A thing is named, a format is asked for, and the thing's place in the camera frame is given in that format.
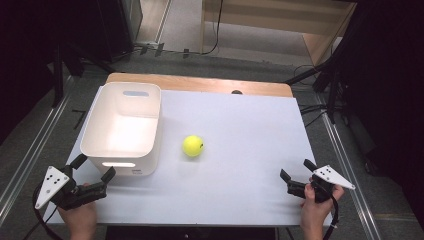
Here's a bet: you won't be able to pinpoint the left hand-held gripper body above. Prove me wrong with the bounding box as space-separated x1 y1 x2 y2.
34 165 108 211

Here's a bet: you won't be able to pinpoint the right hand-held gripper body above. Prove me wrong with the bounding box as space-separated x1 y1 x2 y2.
286 164 356 204

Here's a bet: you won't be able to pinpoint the white plastic bin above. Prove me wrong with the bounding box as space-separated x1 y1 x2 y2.
80 81 163 178

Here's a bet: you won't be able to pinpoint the yellow ball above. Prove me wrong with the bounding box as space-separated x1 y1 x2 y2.
181 134 205 158

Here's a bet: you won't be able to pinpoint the person's left hand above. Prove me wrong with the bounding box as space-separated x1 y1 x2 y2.
57 182 98 231

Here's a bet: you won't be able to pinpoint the person's right hand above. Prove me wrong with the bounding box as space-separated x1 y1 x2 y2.
299 177 345 231

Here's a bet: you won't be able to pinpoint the white table sheet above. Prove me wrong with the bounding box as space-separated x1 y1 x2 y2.
43 85 334 228

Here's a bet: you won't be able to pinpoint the black tripod stand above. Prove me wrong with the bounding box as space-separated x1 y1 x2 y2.
49 41 118 109
283 6 364 125

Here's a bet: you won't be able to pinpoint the wooden table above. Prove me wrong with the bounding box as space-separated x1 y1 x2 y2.
105 72 294 99

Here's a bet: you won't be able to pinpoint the dark cabinet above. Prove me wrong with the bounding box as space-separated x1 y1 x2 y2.
94 0 144 64

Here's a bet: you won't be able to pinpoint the light wooden shelf unit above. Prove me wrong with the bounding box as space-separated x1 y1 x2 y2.
199 0 358 67

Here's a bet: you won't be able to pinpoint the metal floor rail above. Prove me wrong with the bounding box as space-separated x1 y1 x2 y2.
314 94 383 240
0 77 75 221

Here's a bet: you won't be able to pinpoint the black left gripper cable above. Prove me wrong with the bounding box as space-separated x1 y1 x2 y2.
31 185 63 240

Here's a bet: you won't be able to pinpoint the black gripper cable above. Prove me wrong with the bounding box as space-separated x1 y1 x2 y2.
31 185 63 240
321 186 340 240

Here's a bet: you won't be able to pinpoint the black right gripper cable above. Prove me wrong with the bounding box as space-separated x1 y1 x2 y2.
321 186 340 240

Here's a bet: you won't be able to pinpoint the black floor cables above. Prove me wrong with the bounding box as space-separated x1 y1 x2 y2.
293 63 338 129

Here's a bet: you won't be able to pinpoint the black hanging cable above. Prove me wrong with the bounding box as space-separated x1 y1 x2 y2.
199 0 224 57

